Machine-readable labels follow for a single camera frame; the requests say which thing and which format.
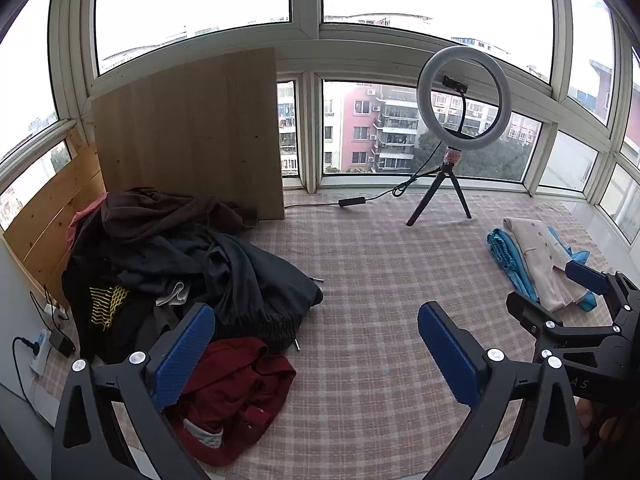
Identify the pink apartment building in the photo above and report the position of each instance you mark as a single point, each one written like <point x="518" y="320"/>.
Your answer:
<point x="350" y="120"/>

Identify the folded blue cloth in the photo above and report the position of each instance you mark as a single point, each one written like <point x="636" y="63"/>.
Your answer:
<point x="505" y="252"/>

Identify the black phone holder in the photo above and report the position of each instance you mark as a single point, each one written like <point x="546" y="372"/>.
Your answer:
<point x="452" y="82"/>

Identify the folded beige garment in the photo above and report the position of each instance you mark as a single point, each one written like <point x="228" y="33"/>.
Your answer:
<point x="535" y="255"/>

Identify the white power strip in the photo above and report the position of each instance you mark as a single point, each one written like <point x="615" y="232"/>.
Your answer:
<point x="40" y="355"/>

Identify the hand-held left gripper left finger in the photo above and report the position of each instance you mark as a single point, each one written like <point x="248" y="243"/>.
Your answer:
<point x="182" y="355"/>

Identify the black garment with yellow print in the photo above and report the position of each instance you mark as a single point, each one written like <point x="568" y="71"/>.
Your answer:
<point x="85" y="280"/>

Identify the person's right hand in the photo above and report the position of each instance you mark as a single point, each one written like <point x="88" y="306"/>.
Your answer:
<point x="607" y="427"/>

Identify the white window frame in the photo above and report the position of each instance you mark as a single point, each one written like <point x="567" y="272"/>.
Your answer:
<point x="305" y="35"/>

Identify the red garment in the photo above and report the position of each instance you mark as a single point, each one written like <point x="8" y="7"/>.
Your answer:
<point x="235" y="385"/>

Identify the light wooden board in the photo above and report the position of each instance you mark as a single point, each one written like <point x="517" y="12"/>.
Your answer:
<point x="190" y="135"/>

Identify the pine wood panel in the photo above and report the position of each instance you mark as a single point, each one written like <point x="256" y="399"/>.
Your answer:
<point x="45" y="220"/>

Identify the white plug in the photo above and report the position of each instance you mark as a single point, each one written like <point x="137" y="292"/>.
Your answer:
<point x="54" y="311"/>

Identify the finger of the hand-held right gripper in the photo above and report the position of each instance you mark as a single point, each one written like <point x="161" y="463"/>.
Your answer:
<point x="585" y="275"/>
<point x="525" y="310"/>

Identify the light grey garment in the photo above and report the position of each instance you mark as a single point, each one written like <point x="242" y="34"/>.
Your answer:
<point x="172" y="294"/>

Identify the black inline controller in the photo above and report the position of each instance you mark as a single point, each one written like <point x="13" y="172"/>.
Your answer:
<point x="350" y="202"/>

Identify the pink garment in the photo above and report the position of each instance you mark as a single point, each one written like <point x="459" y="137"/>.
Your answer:
<point x="82" y="217"/>

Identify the black power adapter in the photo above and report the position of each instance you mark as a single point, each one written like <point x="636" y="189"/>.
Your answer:
<point x="61" y="342"/>

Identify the dark grey pants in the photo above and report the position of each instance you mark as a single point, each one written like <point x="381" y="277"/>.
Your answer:
<point x="260" y="275"/>

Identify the dark brown garment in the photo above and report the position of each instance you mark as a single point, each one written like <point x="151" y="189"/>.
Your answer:
<point x="150" y="215"/>

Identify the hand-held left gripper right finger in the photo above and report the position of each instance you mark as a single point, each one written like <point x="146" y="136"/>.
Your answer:
<point x="447" y="355"/>

